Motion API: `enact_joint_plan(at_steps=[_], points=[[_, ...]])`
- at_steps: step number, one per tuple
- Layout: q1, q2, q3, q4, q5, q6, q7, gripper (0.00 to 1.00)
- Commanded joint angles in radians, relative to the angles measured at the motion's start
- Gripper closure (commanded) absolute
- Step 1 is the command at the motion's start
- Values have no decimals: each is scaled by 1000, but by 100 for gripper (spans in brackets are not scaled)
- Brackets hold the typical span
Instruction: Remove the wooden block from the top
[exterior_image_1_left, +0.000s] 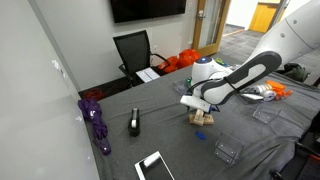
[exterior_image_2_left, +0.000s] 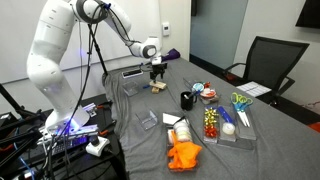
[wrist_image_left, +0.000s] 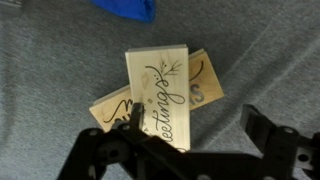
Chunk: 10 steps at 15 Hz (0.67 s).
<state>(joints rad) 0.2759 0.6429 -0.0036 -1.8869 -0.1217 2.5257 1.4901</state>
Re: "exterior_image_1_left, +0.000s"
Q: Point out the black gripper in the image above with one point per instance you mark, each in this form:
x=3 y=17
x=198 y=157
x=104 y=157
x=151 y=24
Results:
x=213 y=108

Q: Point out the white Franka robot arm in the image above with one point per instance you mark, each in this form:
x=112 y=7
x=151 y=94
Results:
x=286 y=36

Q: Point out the small blue marker cap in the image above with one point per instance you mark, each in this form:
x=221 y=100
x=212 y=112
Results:
x=200 y=135

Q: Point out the clear ribbon tray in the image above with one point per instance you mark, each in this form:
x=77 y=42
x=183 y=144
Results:
x=180 y=87

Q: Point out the blue green ribbon spool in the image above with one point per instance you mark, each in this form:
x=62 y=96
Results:
x=189 y=81

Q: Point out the grey tablecloth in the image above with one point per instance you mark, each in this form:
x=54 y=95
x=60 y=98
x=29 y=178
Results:
x=160 y=110

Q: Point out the clear acrylic holder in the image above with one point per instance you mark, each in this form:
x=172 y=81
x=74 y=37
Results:
x=228 y=149
x=266 y=113

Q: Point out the long clear plastic tray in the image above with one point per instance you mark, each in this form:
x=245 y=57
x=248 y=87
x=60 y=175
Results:
x=246 y=100

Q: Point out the large orange plastic bag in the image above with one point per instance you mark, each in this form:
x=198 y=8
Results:
x=189 y=57

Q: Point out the clear compartment organizer tray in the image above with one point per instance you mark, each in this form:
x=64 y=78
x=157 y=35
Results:
x=230 y=65

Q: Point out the small orange plastic bag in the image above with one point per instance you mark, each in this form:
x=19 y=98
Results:
x=170 y=64

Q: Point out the white printed paper sheet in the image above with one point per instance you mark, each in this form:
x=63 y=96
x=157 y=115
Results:
x=147 y=74

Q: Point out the black tape dispenser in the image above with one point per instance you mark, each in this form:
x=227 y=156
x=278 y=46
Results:
x=134 y=125

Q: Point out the white framed black tablet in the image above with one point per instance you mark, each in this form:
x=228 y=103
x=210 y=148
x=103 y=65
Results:
x=154 y=166

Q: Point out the wooden framed glass door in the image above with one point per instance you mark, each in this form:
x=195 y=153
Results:
x=200 y=33

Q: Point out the orange crumpled cloth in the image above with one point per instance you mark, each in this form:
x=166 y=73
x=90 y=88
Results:
x=280 y=88

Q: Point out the black mesh office chair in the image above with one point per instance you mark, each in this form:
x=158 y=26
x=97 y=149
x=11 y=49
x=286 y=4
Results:
x=133 y=50

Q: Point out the purple folded umbrella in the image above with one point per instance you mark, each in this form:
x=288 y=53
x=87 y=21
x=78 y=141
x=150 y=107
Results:
x=96 y=123

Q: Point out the dark green bag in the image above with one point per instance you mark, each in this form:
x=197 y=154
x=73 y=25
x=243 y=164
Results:
x=296 y=71

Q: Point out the yellow wooden door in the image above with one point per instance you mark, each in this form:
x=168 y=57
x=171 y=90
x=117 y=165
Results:
x=263 y=16

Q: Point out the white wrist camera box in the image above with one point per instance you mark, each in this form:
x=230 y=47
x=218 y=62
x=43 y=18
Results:
x=196 y=102

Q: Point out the black wall television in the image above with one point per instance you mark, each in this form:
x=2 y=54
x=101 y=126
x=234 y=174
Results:
x=146 y=9

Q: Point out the metal glass partition frame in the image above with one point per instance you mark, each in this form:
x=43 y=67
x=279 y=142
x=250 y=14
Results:
x=278 y=13

